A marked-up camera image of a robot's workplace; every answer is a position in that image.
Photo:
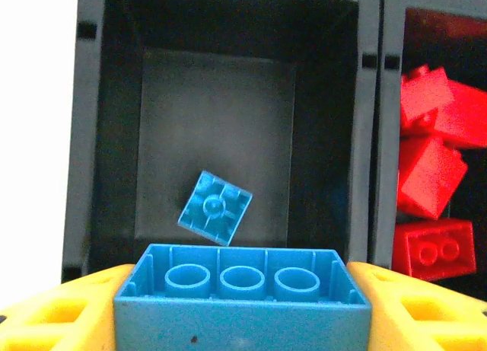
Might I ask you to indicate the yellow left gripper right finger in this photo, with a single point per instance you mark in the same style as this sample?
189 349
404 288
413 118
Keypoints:
426 320

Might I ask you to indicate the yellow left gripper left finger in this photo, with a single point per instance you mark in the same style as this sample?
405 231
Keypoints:
57 320

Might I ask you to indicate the red lego brick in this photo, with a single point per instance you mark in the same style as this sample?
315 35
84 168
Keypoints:
430 176
433 248
466 117
422 99

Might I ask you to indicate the blue long lego brick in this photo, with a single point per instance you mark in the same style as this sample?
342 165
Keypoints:
243 320

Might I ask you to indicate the blue small lego brick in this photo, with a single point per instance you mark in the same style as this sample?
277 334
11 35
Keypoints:
215 208

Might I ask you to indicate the black plastic bin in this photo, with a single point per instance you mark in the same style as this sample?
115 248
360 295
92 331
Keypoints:
388 157
213 119

